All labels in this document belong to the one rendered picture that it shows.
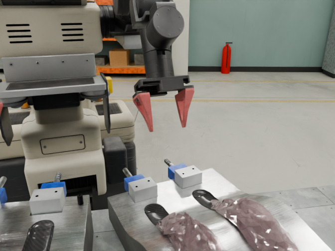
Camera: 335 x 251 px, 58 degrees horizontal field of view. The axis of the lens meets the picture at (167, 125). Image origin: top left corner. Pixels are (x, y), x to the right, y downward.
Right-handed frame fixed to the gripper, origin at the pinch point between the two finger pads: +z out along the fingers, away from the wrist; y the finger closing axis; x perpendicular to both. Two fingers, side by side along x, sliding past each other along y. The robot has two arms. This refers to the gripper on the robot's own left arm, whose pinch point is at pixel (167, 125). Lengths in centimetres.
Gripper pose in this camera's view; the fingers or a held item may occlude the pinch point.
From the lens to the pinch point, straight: 60.1
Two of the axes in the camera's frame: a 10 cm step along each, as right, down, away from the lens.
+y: 9.5, -1.2, 3.0
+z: 1.4, 9.9, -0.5
